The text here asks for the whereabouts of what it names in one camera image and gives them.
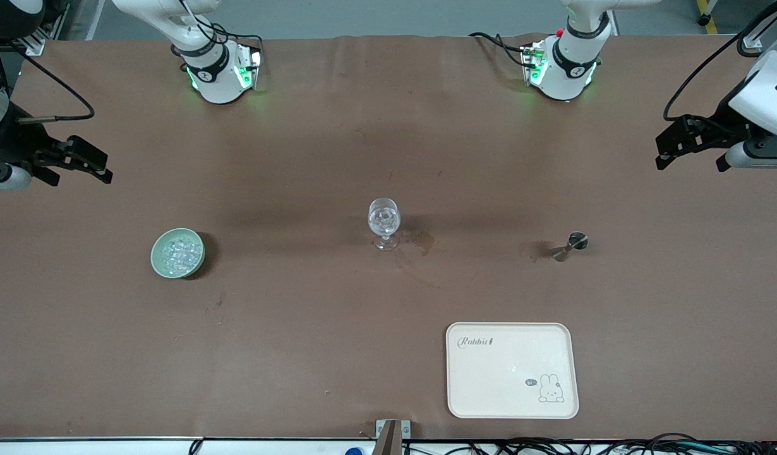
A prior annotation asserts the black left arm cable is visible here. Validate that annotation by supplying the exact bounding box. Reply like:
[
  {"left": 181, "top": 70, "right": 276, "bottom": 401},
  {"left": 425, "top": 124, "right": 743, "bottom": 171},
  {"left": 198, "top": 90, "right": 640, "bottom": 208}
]
[{"left": 663, "top": 0, "right": 777, "bottom": 122}]

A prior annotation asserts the black cable bundle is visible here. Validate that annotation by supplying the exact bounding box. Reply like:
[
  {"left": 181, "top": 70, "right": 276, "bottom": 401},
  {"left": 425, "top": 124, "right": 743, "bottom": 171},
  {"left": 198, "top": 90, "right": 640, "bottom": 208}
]
[{"left": 401, "top": 433, "right": 777, "bottom": 455}]

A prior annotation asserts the brown table cover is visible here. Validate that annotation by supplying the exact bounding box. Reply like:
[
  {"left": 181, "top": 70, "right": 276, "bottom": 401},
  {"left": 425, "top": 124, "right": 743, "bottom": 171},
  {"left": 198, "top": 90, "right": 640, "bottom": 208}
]
[{"left": 0, "top": 35, "right": 777, "bottom": 441}]

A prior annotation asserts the black right base cable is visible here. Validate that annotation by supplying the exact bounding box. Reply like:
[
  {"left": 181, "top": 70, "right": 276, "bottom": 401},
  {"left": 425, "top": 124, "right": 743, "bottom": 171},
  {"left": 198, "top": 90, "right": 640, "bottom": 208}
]
[{"left": 174, "top": 0, "right": 264, "bottom": 58}]

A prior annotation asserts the clear wine glass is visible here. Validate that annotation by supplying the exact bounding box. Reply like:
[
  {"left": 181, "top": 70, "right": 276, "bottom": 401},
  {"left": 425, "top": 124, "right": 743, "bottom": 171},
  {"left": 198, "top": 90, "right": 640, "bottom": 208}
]
[{"left": 368, "top": 198, "right": 402, "bottom": 252}]

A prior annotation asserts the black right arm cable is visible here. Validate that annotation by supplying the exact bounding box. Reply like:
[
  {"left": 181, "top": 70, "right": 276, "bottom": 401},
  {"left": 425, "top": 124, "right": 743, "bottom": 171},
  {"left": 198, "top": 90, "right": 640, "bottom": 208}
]
[{"left": 0, "top": 38, "right": 96, "bottom": 124}]

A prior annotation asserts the steel double jigger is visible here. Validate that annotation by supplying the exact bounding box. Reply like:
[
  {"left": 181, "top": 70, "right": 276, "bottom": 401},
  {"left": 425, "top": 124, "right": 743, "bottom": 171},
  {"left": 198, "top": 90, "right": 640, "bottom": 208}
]
[{"left": 553, "top": 232, "right": 589, "bottom": 262}]

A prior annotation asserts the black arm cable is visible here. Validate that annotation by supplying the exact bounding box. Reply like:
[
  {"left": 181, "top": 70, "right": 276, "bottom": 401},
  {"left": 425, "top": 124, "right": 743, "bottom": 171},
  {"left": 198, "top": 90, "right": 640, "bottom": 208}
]
[
  {"left": 0, "top": 38, "right": 96, "bottom": 124},
  {"left": 663, "top": 0, "right": 777, "bottom": 122}
]

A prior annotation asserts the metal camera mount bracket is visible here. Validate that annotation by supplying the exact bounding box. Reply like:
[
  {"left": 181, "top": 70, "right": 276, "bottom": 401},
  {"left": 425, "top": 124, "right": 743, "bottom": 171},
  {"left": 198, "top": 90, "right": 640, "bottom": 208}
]
[{"left": 375, "top": 420, "right": 411, "bottom": 455}]

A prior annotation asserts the green ceramic bowl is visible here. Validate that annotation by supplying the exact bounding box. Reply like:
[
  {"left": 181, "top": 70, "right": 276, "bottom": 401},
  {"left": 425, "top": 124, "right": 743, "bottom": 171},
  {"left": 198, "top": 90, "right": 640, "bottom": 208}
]
[{"left": 150, "top": 228, "right": 206, "bottom": 279}]

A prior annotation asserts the pile of clear ice cubes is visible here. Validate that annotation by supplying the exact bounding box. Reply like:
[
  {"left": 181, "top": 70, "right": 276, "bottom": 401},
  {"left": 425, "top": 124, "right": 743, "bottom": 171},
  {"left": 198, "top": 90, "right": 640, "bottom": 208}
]
[{"left": 160, "top": 235, "right": 202, "bottom": 274}]

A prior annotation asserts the black left base cable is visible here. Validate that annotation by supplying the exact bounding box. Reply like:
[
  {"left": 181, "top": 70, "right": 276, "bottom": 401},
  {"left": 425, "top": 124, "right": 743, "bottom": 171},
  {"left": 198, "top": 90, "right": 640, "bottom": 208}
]
[{"left": 469, "top": 32, "right": 531, "bottom": 67}]

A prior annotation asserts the cream rabbit print tray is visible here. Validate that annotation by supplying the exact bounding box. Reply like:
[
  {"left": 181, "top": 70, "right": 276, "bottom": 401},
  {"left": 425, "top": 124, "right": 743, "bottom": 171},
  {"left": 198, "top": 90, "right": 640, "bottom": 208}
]
[{"left": 446, "top": 322, "right": 580, "bottom": 420}]

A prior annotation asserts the aluminium frame profile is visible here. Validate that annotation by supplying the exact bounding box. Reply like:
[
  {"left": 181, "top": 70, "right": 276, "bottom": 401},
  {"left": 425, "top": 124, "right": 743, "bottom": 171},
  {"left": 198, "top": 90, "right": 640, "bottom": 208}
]
[
  {"left": 739, "top": 0, "right": 777, "bottom": 51},
  {"left": 16, "top": 0, "right": 70, "bottom": 55}
]

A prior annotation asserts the black base cable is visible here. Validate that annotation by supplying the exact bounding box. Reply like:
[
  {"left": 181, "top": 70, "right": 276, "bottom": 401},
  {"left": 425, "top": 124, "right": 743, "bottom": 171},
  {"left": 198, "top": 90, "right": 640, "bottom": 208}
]
[
  {"left": 174, "top": 0, "right": 264, "bottom": 58},
  {"left": 469, "top": 32, "right": 531, "bottom": 67}
]

